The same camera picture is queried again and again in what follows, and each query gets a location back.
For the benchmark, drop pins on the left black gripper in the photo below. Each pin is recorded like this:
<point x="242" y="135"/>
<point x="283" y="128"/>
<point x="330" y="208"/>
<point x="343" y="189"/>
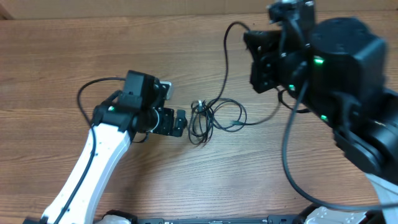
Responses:
<point x="165" y="127"/>

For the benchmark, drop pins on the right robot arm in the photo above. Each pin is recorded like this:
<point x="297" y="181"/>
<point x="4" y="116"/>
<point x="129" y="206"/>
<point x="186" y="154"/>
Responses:
<point x="335" y="68"/>

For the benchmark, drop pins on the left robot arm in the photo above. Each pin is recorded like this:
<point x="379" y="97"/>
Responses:
<point x="137" y="108"/>

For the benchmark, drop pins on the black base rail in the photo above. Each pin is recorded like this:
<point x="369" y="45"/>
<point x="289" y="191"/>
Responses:
<point x="116" y="216"/>

